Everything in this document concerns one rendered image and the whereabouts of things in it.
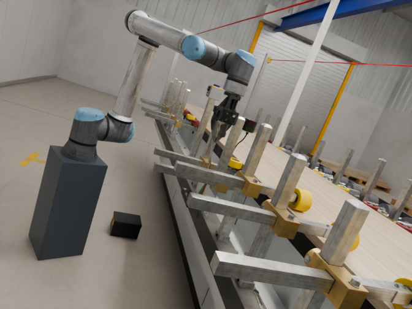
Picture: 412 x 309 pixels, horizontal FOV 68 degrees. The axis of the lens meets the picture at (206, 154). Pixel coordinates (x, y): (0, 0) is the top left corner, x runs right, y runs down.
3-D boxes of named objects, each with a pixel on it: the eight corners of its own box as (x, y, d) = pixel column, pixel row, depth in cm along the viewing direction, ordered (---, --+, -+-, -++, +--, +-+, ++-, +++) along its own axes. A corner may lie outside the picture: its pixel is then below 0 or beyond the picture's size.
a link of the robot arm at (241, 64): (244, 53, 128) (263, 57, 121) (234, 83, 130) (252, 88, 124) (230, 46, 121) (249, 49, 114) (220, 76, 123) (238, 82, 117)
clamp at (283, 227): (275, 236, 80) (283, 219, 79) (255, 211, 93) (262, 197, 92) (295, 240, 82) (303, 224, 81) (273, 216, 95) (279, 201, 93)
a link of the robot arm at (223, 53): (205, 42, 127) (226, 46, 119) (223, 51, 136) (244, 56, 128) (198, 64, 129) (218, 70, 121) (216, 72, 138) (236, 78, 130)
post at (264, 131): (216, 243, 116) (265, 123, 105) (214, 238, 119) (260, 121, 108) (225, 245, 117) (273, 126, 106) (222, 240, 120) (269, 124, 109)
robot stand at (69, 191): (37, 260, 171) (62, 162, 158) (27, 235, 189) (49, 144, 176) (82, 255, 189) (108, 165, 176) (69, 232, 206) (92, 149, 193)
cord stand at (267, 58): (236, 136, 406) (268, 53, 382) (234, 134, 415) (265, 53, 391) (242, 138, 409) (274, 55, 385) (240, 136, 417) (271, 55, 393)
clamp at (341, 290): (335, 310, 57) (346, 288, 56) (298, 264, 69) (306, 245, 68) (360, 314, 59) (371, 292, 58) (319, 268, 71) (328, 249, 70)
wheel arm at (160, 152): (153, 156, 147) (156, 148, 146) (152, 154, 151) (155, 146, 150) (233, 177, 161) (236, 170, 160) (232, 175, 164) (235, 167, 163)
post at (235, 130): (200, 216, 139) (238, 116, 129) (199, 213, 142) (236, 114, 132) (208, 217, 140) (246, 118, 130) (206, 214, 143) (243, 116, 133)
